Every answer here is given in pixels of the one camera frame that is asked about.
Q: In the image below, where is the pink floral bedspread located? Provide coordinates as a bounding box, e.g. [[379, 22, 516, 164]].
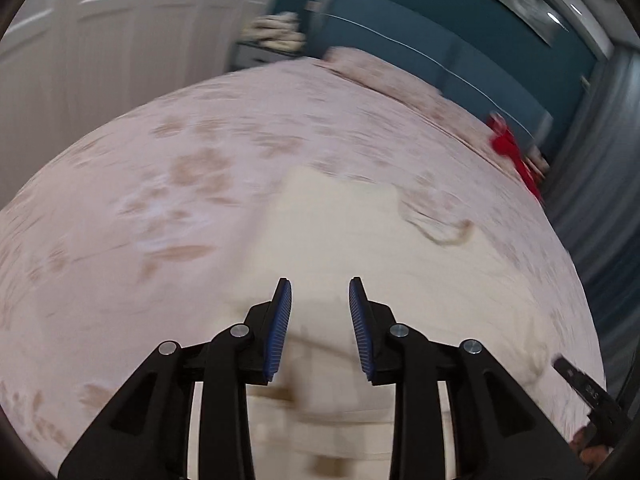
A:
[[0, 57, 608, 480]]

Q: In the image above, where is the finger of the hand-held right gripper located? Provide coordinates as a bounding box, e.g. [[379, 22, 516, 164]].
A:
[[552, 355, 626, 446]]

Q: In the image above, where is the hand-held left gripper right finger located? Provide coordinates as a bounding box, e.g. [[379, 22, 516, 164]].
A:
[[348, 276, 588, 480]]

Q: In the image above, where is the person's right hand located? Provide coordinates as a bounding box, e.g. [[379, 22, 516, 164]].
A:
[[570, 427, 610, 480]]

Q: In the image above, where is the red cloth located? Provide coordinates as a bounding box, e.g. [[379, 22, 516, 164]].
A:
[[487, 112, 546, 201]]

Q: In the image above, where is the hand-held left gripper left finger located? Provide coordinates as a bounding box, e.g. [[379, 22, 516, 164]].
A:
[[57, 277, 292, 480]]

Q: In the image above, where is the stack of cream cloths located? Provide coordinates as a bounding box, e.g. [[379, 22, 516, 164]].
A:
[[245, 12, 306, 53]]

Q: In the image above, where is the blue nightstand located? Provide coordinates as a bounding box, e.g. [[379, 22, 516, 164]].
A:
[[232, 40, 301, 68]]

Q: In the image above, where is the grey curtain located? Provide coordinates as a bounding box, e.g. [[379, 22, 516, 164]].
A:
[[542, 47, 640, 401]]

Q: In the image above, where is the white wardrobe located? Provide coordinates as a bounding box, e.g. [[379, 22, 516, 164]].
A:
[[0, 0, 286, 211]]

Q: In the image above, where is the cream padded garment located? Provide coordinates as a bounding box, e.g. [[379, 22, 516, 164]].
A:
[[240, 167, 566, 480]]

